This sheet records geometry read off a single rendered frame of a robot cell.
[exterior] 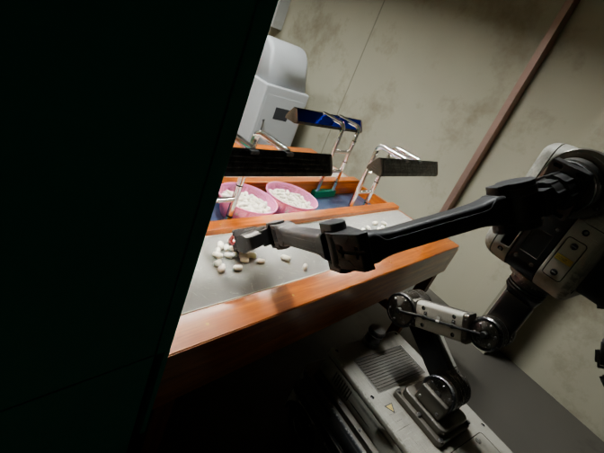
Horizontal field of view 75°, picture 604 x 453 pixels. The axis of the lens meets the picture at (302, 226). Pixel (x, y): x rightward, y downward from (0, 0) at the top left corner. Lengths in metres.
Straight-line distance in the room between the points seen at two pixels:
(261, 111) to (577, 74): 2.60
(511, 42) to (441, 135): 0.79
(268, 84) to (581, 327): 3.20
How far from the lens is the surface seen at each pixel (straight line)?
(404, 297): 1.47
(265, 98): 4.08
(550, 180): 0.99
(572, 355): 3.20
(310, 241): 0.91
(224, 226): 1.42
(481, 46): 3.58
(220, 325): 1.03
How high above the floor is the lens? 1.45
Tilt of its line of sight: 25 degrees down
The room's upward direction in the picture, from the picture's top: 23 degrees clockwise
